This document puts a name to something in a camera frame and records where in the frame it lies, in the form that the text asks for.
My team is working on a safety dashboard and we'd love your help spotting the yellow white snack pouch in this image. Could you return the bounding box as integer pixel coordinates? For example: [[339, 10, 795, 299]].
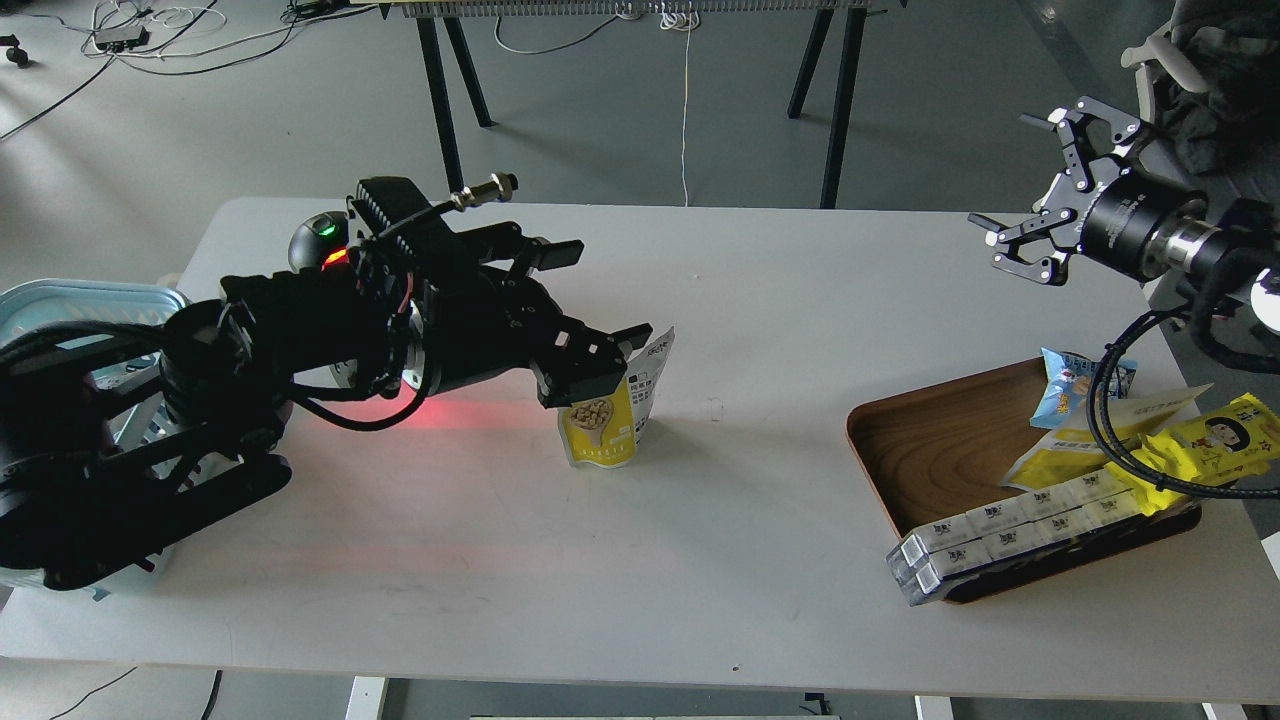
[[1000, 384, 1212, 491], [557, 327, 676, 468]]

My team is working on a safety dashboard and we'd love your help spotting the blue snack bag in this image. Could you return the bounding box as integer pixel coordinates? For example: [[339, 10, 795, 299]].
[[1029, 347, 1100, 430]]

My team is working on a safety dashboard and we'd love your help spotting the white snack box row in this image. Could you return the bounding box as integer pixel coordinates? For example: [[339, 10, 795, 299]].
[[886, 470, 1140, 580], [886, 489, 1140, 606]]

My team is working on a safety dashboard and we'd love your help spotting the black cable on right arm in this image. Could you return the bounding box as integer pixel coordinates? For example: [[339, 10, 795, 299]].
[[1085, 305, 1280, 501]]

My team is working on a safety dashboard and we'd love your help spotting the white hanging cable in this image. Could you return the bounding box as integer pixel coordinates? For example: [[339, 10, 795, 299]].
[[660, 0, 701, 208]]

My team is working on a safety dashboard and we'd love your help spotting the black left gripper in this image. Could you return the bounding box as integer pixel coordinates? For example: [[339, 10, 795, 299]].
[[347, 176, 653, 407]]

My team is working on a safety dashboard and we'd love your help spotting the brown wooden tray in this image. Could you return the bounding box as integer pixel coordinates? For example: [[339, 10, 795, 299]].
[[846, 359, 1202, 603]]

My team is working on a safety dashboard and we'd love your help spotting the black table legs background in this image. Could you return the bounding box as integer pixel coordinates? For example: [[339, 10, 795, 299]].
[[415, 15, 495, 202], [787, 8, 869, 210]]

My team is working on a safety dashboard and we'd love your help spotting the yellow white flat snack pouch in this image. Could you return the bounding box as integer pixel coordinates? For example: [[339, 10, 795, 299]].
[[1000, 384, 1212, 491]]

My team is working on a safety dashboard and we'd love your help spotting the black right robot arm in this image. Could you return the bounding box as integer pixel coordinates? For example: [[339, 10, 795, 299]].
[[968, 96, 1277, 374]]

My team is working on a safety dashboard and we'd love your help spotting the yellow cartoon snack bag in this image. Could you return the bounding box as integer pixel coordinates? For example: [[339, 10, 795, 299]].
[[1133, 393, 1279, 487]]

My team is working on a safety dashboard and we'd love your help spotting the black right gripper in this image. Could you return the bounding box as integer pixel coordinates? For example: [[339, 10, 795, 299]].
[[966, 96, 1213, 288]]

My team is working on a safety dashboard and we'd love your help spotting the black table legs background left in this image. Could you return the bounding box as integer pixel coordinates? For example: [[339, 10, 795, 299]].
[[415, 15, 495, 202]]

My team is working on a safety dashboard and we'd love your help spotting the white snack box lower row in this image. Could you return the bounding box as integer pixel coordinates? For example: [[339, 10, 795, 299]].
[[886, 489, 1140, 606]]

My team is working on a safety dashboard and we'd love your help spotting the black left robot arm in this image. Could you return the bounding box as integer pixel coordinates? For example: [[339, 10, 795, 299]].
[[1, 173, 652, 591]]

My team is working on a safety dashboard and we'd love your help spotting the white snack box upper row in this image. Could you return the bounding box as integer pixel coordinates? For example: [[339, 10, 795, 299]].
[[886, 470, 1140, 580]]

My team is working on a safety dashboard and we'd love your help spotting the black barcode scanner red window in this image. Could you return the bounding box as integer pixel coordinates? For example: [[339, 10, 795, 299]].
[[288, 210, 349, 272]]

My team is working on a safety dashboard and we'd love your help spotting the black table legs background right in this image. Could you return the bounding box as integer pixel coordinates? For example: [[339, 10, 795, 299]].
[[787, 8, 869, 210]]

